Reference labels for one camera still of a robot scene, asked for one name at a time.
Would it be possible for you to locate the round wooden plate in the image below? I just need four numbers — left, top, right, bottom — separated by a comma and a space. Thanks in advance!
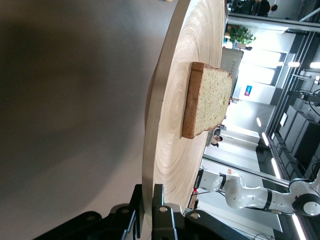
141, 0, 230, 228

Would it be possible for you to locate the silver two-slot toaster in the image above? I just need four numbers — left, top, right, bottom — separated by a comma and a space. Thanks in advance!
220, 47, 245, 101

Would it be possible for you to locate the seated person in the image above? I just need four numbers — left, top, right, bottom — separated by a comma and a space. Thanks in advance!
210, 128, 224, 149

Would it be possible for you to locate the slice of brown-crust bread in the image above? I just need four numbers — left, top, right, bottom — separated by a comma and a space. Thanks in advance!
181, 61, 234, 140

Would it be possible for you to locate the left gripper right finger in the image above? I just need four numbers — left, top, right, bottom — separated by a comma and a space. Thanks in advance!
151, 183, 179, 240

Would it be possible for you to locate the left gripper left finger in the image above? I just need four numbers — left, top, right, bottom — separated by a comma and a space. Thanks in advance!
127, 183, 146, 239

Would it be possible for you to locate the standing person in black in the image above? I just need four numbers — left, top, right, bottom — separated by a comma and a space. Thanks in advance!
255, 0, 279, 17

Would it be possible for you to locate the green potted plant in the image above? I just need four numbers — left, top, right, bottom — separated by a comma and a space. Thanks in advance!
228, 24, 257, 50

